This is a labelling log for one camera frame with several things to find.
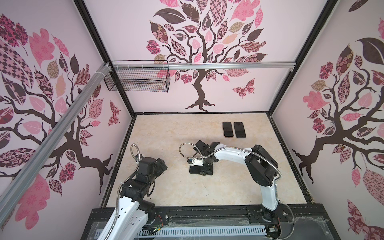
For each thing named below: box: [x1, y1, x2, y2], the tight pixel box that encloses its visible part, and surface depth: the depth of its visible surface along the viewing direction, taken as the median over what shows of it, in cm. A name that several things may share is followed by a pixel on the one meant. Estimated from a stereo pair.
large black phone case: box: [233, 122, 246, 138], surface depth 109 cm
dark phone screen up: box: [233, 122, 246, 138], surface depth 109 cm
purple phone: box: [222, 121, 234, 137], surface depth 111 cm
